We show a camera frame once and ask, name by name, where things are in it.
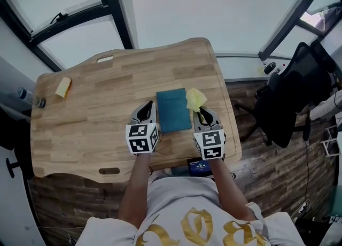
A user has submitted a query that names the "small open black framed window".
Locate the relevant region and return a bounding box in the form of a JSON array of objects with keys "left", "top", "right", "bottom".
[{"left": 259, "top": 0, "right": 342, "bottom": 61}]

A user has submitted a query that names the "clear plastic bottle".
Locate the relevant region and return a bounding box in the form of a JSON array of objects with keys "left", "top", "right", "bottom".
[{"left": 17, "top": 87, "right": 46, "bottom": 109}]

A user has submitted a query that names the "white power strip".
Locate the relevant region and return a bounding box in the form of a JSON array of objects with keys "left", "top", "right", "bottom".
[{"left": 291, "top": 199, "right": 312, "bottom": 223}]

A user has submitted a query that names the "person's white gold-print shirt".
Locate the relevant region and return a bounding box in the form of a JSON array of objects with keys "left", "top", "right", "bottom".
[{"left": 74, "top": 175, "right": 300, "bottom": 246}]

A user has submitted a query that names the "white metal rack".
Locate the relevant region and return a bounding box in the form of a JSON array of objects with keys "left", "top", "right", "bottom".
[{"left": 320, "top": 124, "right": 342, "bottom": 157}]

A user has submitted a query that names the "black mesh office chair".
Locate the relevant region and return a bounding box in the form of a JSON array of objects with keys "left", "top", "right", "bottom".
[{"left": 253, "top": 40, "right": 337, "bottom": 148}]

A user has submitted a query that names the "large black framed window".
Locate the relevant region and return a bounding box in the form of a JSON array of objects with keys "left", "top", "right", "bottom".
[{"left": 0, "top": 0, "right": 134, "bottom": 72}]

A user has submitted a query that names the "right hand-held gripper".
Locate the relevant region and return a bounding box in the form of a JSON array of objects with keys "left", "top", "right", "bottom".
[{"left": 192, "top": 105, "right": 226, "bottom": 161}]

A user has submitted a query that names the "small black screen device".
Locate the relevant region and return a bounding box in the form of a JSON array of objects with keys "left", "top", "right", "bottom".
[{"left": 186, "top": 157, "right": 212, "bottom": 176}]

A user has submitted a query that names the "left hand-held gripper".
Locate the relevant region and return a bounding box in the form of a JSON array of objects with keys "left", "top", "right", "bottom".
[{"left": 125, "top": 100, "right": 161, "bottom": 155}]

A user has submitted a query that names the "black floor cable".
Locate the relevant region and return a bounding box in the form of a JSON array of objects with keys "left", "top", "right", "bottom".
[{"left": 304, "top": 140, "right": 312, "bottom": 203}]

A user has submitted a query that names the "person's left forearm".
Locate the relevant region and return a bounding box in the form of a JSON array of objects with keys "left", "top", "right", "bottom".
[{"left": 117, "top": 153, "right": 152, "bottom": 228}]

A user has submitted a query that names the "teal notebook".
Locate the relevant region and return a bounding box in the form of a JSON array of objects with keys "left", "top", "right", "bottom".
[{"left": 156, "top": 88, "right": 193, "bottom": 141}]

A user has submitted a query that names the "black window handle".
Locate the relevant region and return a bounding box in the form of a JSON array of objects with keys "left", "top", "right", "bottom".
[{"left": 50, "top": 12, "right": 68, "bottom": 25}]

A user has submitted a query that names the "white fabric strap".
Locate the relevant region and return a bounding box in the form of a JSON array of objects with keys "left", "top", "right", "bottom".
[{"left": 244, "top": 201, "right": 269, "bottom": 240}]

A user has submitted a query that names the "black padded chair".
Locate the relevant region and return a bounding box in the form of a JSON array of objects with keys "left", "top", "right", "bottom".
[{"left": 0, "top": 108, "right": 35, "bottom": 180}]

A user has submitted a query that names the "black thermos flask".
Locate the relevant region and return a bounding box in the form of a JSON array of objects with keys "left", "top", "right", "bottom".
[{"left": 263, "top": 62, "right": 277, "bottom": 75}]

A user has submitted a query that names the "yellow cleaning cloth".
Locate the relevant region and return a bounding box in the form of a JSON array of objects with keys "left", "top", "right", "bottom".
[{"left": 185, "top": 87, "right": 208, "bottom": 122}]

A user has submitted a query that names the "person's right forearm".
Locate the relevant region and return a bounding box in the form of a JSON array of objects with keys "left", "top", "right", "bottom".
[{"left": 207, "top": 158, "right": 257, "bottom": 221}]

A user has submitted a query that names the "yellow and orange sponge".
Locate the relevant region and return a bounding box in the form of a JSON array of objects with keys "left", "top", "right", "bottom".
[{"left": 55, "top": 76, "right": 73, "bottom": 98}]

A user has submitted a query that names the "black lever handle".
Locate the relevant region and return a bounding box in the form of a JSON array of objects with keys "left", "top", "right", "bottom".
[{"left": 5, "top": 157, "right": 20, "bottom": 178}]

